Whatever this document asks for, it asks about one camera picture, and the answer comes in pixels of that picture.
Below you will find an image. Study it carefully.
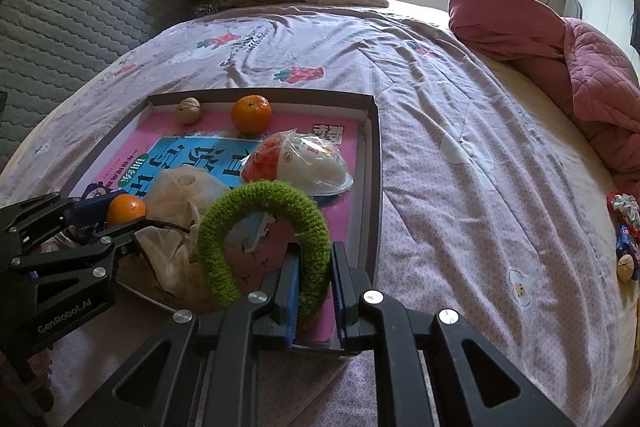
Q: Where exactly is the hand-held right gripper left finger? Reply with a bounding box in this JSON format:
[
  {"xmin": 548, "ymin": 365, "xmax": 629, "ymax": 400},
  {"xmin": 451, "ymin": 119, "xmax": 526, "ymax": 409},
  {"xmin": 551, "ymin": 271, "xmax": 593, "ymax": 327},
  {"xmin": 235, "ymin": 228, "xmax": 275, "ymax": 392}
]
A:
[{"xmin": 65, "ymin": 244, "xmax": 301, "ymax": 427}]

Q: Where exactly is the pink quilt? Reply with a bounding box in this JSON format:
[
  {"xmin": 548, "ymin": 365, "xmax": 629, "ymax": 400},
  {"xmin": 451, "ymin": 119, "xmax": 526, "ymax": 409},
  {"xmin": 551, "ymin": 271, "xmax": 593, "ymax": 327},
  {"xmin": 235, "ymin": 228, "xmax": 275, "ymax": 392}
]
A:
[{"xmin": 447, "ymin": 0, "xmax": 640, "ymax": 202}]

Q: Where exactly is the strawberry printed bed sheet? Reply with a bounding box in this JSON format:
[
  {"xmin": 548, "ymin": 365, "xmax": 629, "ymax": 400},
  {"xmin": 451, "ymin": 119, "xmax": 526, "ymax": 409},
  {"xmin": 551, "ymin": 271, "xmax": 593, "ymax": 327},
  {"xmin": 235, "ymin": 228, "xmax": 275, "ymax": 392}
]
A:
[{"xmin": 0, "ymin": 4, "xmax": 636, "ymax": 427}]

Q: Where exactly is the grey quilted headboard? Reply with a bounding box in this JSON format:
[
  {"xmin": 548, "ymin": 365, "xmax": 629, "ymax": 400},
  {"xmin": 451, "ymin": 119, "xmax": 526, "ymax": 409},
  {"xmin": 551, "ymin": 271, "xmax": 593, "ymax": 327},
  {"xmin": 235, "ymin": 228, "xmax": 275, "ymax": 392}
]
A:
[{"xmin": 0, "ymin": 0, "xmax": 201, "ymax": 168}]

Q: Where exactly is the grey cardboard box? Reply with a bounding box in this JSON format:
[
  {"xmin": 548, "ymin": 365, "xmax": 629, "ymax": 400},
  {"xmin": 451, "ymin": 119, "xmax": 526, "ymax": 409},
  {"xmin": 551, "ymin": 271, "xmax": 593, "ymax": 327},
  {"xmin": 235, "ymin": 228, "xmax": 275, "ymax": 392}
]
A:
[{"xmin": 60, "ymin": 91, "xmax": 385, "ymax": 360}]

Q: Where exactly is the white metal rack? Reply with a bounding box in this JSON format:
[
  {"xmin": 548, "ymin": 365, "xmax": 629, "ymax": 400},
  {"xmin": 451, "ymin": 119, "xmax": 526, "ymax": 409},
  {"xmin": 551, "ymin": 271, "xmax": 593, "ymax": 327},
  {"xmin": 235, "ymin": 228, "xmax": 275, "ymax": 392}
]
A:
[{"xmin": 545, "ymin": 0, "xmax": 583, "ymax": 20}]

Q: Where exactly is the walnut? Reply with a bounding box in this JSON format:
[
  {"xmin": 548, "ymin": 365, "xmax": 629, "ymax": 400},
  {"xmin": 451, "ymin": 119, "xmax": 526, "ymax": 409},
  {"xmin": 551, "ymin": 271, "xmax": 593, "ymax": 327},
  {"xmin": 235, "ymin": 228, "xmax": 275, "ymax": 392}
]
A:
[{"xmin": 175, "ymin": 98, "xmax": 203, "ymax": 126}]

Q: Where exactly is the cream drawstring pouch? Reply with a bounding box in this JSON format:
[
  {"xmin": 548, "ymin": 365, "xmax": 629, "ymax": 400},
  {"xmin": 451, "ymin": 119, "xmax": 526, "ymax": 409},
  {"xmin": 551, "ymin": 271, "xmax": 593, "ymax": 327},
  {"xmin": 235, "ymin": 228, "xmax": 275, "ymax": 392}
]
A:
[{"xmin": 120, "ymin": 169, "xmax": 233, "ymax": 300}]

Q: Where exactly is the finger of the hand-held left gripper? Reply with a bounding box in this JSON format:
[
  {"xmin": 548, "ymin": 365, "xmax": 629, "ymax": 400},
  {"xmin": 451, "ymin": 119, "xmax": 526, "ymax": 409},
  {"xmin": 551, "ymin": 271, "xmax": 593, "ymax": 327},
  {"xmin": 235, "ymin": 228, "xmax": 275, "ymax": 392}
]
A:
[
  {"xmin": 10, "ymin": 218, "xmax": 151, "ymax": 278},
  {"xmin": 0, "ymin": 193, "xmax": 121, "ymax": 248}
]

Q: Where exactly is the small tan nut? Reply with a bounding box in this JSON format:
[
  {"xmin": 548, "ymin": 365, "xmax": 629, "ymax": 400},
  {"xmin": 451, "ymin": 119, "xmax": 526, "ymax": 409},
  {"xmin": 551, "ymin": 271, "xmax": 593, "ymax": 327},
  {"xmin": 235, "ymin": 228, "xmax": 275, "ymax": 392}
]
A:
[{"xmin": 616, "ymin": 254, "xmax": 638, "ymax": 283}]

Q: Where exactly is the orange mandarin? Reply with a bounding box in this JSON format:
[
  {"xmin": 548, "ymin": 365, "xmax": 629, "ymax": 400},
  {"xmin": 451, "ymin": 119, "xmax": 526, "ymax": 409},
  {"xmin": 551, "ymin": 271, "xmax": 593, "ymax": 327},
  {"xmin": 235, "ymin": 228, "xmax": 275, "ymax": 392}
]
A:
[
  {"xmin": 106, "ymin": 194, "xmax": 147, "ymax": 228},
  {"xmin": 230, "ymin": 95, "xmax": 273, "ymax": 136}
]

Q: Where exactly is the green knitted ring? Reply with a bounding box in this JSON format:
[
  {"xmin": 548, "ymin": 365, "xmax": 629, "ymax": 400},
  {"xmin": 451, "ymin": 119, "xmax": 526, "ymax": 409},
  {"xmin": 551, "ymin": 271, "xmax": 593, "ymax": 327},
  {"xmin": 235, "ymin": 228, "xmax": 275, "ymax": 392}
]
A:
[{"xmin": 196, "ymin": 180, "xmax": 332, "ymax": 325}]

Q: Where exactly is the red white toy egg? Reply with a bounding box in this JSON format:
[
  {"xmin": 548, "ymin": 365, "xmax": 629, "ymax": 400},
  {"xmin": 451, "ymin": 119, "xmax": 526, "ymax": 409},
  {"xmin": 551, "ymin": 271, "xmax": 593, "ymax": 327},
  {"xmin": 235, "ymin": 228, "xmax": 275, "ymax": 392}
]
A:
[{"xmin": 240, "ymin": 130, "xmax": 354, "ymax": 196}]

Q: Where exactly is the blue wrapped snack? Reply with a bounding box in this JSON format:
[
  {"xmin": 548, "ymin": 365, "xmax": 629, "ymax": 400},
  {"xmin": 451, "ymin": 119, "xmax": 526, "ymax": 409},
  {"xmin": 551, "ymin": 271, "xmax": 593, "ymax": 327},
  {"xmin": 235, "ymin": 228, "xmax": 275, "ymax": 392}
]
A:
[{"xmin": 616, "ymin": 224, "xmax": 640, "ymax": 258}]

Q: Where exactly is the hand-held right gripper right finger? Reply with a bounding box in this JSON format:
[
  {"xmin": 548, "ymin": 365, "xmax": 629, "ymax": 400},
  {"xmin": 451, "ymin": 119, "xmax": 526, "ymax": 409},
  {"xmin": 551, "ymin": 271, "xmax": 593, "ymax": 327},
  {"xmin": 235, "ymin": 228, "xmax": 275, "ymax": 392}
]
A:
[{"xmin": 331, "ymin": 242, "xmax": 573, "ymax": 427}]

